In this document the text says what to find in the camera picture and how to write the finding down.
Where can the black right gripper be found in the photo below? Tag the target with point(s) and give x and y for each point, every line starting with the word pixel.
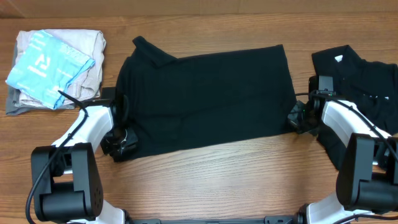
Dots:
pixel 292 120

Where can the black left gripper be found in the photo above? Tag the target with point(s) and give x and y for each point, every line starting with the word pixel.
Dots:
pixel 114 150

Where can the black t-shirt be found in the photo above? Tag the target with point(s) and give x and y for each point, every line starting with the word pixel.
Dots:
pixel 203 100

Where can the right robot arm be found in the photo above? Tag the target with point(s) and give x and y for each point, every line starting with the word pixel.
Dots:
pixel 366 186

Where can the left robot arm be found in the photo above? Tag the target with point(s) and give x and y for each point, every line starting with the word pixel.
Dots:
pixel 66 184

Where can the folded beige shirt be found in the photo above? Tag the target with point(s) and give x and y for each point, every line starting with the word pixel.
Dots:
pixel 86 85

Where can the folded light blue printed shirt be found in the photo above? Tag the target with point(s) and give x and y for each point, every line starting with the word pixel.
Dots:
pixel 47 68

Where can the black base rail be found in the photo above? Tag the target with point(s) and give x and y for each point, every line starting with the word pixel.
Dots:
pixel 279 219

